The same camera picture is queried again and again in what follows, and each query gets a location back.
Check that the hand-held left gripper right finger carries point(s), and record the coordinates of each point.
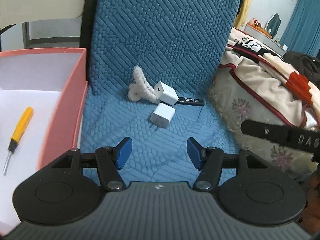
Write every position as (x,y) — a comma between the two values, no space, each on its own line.
(193,153)

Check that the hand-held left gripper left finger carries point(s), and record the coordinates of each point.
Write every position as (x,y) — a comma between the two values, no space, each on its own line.
(123,153)

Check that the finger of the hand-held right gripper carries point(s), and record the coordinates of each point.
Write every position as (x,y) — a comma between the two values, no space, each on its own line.
(265,131)

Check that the white charger adapter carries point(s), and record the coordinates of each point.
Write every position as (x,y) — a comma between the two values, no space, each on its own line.
(163,116)
(167,93)

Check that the black flash drive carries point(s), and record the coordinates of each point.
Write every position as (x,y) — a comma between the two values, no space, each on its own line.
(191,101)

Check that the white fuzzy hair clip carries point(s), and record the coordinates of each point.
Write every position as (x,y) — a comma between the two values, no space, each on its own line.
(141,83)

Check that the pink cardboard box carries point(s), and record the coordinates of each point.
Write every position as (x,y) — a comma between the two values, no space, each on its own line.
(63,105)

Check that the floral bed skirt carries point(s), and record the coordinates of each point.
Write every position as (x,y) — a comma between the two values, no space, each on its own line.
(250,110)

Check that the dark cloth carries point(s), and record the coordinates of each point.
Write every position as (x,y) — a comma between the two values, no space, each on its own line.
(303,62)

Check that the white dresser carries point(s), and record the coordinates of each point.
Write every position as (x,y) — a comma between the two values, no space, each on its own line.
(262,36)

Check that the green chair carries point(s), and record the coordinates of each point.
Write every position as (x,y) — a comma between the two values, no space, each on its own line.
(274,25)

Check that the red toy figure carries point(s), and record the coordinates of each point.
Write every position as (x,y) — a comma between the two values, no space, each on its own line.
(256,22)

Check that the blue quilted chair cushion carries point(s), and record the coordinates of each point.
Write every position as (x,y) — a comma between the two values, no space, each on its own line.
(155,37)

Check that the blue curtain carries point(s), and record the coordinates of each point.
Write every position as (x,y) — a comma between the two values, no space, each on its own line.
(305,17)

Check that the yellow hanging garment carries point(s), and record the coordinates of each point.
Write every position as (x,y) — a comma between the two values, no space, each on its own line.
(245,2)

